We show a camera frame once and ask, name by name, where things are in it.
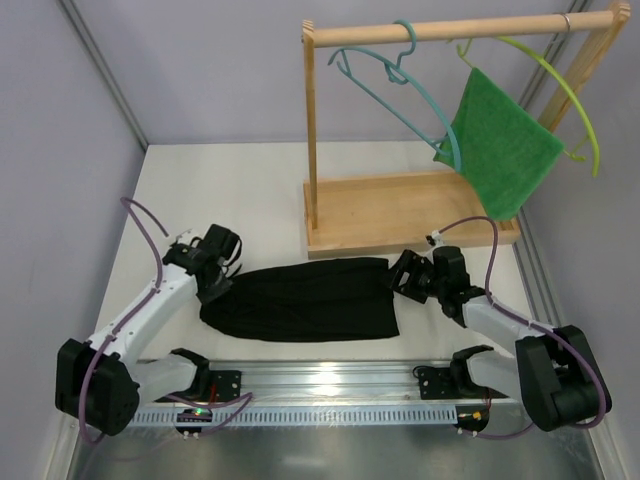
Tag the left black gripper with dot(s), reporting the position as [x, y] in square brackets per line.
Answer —
[215, 286]

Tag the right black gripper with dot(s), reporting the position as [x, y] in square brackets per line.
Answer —
[409, 273]

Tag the black trousers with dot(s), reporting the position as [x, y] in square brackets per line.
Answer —
[321, 301]

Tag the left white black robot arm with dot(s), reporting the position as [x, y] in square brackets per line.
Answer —
[102, 382]

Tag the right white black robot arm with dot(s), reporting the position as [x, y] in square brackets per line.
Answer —
[551, 372]

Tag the lime green plastic hanger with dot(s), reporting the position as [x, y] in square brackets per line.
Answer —
[590, 134]

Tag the wooden clothes rack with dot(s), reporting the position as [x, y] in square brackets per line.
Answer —
[388, 213]

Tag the green microfibre cloth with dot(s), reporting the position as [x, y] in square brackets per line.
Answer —
[505, 153]

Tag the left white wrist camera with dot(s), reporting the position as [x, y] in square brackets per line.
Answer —
[186, 236]

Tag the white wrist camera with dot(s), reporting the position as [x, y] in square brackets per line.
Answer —
[434, 239]
[186, 236]

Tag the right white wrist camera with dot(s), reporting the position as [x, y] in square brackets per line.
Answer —
[434, 239]

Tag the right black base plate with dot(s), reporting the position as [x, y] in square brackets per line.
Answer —
[435, 383]

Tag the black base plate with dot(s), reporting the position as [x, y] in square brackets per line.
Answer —
[435, 383]
[224, 385]

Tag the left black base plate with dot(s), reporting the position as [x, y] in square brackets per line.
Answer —
[224, 385]

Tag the grey slotted cable duct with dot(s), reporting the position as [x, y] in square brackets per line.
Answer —
[297, 416]

